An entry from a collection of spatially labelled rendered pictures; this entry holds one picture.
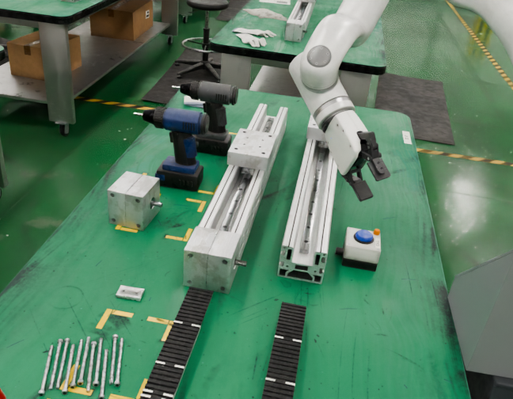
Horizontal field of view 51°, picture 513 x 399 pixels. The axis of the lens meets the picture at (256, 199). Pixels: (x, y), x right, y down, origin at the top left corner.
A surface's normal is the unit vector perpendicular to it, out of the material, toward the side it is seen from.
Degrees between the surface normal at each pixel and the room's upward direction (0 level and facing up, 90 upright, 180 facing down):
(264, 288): 0
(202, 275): 90
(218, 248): 0
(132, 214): 90
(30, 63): 90
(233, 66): 90
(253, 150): 0
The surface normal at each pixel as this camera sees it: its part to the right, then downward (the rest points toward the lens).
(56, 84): -0.15, 0.50
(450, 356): 0.09, -0.85
